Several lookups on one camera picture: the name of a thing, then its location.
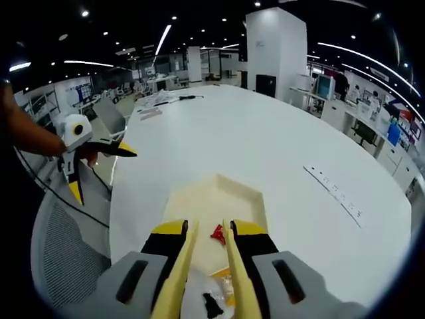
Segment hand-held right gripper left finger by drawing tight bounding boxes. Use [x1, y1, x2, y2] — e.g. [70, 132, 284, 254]
[66, 219, 190, 319]

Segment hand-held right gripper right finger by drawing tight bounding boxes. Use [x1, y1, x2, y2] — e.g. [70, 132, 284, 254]
[230, 219, 369, 319]

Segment red snack packet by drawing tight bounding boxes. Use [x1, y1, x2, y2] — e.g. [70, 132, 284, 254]
[209, 224, 228, 246]

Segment black snack packet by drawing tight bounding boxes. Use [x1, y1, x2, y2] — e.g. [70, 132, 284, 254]
[201, 291, 225, 318]

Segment pile of snack packets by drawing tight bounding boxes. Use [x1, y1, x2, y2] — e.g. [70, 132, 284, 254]
[185, 265, 237, 319]

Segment cream food tongs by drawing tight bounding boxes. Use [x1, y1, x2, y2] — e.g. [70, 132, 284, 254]
[151, 219, 265, 319]

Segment cream hexagonal container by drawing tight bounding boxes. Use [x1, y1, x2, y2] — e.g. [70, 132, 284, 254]
[161, 172, 267, 276]

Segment person's left hand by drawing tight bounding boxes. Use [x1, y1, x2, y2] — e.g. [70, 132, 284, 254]
[76, 148, 100, 167]

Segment grey office chair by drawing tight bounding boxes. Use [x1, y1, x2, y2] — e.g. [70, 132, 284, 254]
[92, 98, 129, 140]

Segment pale flat strips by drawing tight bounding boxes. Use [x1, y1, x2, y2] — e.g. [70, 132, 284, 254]
[137, 108, 163, 121]

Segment grey mesh chair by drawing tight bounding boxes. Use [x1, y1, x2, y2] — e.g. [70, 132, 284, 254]
[31, 162, 116, 313]

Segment white crumpled papers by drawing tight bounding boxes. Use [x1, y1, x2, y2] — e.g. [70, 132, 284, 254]
[142, 91, 180, 107]

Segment white socket strip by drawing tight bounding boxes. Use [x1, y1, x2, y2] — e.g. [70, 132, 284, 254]
[302, 164, 365, 230]

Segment narrow white pillar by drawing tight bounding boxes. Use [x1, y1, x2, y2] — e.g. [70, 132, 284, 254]
[187, 46, 203, 83]

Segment black cabinet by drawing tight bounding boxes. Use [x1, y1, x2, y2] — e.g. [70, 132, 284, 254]
[255, 74, 277, 98]

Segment black office chair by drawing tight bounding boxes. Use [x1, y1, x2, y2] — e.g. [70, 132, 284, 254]
[351, 119, 376, 147]

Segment long white counter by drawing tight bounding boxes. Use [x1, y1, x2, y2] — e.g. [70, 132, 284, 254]
[288, 84, 419, 187]

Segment wide white pillar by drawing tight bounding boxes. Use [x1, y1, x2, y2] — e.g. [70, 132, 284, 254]
[245, 7, 308, 99]

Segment blue box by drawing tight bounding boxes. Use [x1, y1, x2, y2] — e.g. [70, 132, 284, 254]
[386, 121, 402, 147]

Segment computer monitor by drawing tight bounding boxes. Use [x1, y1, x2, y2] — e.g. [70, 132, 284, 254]
[315, 74, 335, 100]

